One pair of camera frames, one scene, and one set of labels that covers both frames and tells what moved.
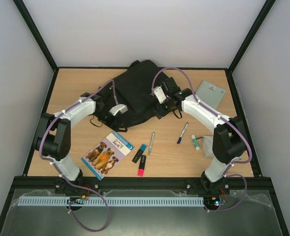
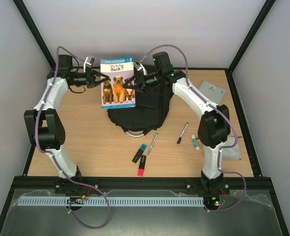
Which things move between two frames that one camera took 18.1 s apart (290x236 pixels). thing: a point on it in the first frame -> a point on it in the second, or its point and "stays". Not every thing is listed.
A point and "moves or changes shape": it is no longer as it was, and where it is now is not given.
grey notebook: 211,94 stays
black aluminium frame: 254,181 stays
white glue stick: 193,137 stays
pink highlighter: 141,169 stays
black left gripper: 111,120 -> 90,77
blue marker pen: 180,138 stays
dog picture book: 105,155 -> 113,95
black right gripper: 160,113 -> 140,81
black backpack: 129,99 moves or changes shape
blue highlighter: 139,153 stays
